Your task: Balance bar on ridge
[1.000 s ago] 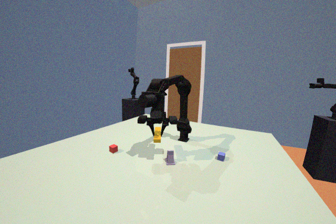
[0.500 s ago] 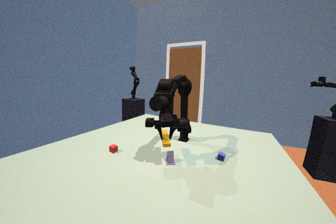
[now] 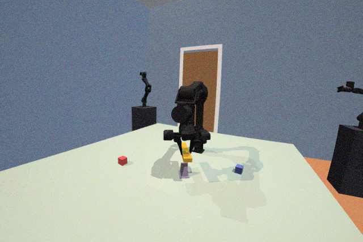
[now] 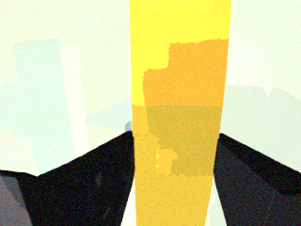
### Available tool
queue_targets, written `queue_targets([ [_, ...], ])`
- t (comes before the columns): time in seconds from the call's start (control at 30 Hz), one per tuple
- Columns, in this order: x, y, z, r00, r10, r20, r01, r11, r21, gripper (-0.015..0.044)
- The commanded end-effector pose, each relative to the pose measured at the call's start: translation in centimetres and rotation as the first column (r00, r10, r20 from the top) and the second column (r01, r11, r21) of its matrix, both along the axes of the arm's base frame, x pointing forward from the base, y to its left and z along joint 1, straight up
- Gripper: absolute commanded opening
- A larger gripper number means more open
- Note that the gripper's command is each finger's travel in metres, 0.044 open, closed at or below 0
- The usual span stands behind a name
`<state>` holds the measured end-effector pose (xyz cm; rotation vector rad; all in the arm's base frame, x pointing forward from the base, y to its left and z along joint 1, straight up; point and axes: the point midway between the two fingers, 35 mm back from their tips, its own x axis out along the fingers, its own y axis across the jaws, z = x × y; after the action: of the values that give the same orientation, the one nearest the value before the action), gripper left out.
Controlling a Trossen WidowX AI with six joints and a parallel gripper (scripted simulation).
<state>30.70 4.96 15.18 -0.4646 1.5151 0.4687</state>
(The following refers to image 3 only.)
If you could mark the yellow bar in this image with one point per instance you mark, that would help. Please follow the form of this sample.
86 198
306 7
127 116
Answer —
186 155

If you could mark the small blue cube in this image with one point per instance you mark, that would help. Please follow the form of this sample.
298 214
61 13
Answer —
239 169

